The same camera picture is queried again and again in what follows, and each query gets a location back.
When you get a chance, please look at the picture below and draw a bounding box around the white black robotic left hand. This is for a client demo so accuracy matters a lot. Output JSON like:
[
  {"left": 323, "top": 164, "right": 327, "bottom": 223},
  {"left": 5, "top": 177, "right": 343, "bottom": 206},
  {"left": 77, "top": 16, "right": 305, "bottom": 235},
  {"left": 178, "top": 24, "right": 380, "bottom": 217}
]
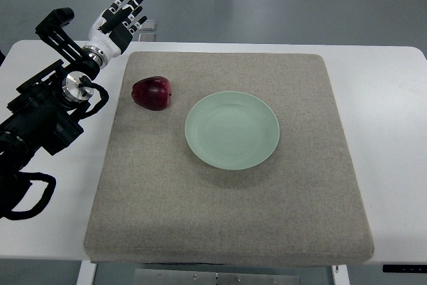
[{"left": 83, "top": 0, "right": 147, "bottom": 68}]

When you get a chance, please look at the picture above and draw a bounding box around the red apple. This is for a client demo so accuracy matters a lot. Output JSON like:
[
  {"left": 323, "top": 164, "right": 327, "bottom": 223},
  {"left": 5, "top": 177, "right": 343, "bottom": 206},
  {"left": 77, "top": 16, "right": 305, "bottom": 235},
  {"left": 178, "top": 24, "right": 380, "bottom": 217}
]
[{"left": 131, "top": 76, "right": 171, "bottom": 111}]

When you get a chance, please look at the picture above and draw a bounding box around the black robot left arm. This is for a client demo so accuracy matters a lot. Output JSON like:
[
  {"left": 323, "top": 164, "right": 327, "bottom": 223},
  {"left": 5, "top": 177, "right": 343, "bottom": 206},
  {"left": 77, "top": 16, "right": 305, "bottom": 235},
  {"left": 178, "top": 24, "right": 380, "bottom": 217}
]
[{"left": 1, "top": 7, "right": 109, "bottom": 220}]

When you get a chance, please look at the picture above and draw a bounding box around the light green plate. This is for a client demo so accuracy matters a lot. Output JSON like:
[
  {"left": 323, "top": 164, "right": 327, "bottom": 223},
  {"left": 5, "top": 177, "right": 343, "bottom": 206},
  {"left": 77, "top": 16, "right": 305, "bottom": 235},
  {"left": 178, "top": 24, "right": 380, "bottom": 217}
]
[{"left": 184, "top": 91, "right": 280, "bottom": 170}]

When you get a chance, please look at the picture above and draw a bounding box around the metal plate under table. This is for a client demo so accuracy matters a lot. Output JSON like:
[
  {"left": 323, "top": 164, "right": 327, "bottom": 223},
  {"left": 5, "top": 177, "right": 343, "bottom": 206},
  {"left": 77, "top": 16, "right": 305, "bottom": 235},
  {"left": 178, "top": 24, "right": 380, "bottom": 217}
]
[{"left": 133, "top": 269, "right": 301, "bottom": 285}]

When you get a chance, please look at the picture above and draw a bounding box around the clear plastic floor piece near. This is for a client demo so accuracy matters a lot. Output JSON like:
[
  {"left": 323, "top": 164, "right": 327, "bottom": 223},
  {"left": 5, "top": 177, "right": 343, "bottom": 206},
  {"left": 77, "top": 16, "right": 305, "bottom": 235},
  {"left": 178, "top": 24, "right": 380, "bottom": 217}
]
[{"left": 138, "top": 33, "right": 156, "bottom": 42}]

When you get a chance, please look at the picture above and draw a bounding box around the clear plastic floor piece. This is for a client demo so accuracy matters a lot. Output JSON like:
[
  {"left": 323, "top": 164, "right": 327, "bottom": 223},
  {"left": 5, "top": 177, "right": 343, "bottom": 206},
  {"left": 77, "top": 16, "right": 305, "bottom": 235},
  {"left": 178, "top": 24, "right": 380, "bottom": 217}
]
[
  {"left": 141, "top": 20, "right": 157, "bottom": 31},
  {"left": 138, "top": 33, "right": 156, "bottom": 42}
]

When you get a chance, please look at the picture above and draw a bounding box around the clear plastic floor piece far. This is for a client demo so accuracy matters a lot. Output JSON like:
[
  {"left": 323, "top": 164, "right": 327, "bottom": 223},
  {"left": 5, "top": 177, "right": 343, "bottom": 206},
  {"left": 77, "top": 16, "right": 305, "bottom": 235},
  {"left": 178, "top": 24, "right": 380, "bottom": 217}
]
[{"left": 141, "top": 20, "right": 157, "bottom": 31}]

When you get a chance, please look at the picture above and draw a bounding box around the beige fabric mat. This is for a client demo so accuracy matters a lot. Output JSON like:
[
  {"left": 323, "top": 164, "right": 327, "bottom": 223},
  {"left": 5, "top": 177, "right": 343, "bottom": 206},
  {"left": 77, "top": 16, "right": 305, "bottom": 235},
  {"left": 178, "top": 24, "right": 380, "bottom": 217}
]
[{"left": 83, "top": 51, "right": 374, "bottom": 267}]

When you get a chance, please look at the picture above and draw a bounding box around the white table leg left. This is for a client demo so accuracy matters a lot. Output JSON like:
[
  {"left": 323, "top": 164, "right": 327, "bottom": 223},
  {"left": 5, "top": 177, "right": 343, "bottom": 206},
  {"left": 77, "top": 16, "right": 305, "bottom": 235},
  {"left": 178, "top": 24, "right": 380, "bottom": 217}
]
[{"left": 76, "top": 260, "right": 97, "bottom": 285}]

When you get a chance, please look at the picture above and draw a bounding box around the white table leg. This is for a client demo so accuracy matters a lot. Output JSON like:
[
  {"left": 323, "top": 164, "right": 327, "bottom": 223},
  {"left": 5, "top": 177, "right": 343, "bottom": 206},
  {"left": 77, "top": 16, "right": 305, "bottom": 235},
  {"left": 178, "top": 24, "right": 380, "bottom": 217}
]
[
  {"left": 331, "top": 265, "right": 350, "bottom": 285},
  {"left": 76, "top": 260, "right": 97, "bottom": 285}
]

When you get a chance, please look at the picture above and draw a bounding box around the white table leg right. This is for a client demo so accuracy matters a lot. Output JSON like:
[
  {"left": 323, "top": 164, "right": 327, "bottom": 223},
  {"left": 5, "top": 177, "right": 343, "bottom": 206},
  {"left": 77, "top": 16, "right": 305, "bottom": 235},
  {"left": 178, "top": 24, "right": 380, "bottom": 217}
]
[{"left": 331, "top": 265, "right": 350, "bottom": 285}]

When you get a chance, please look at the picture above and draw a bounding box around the black table control panel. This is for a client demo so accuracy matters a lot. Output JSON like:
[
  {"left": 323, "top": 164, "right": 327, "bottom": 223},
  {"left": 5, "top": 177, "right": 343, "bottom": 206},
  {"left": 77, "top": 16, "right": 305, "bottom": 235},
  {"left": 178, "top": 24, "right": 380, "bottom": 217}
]
[{"left": 382, "top": 264, "right": 427, "bottom": 274}]

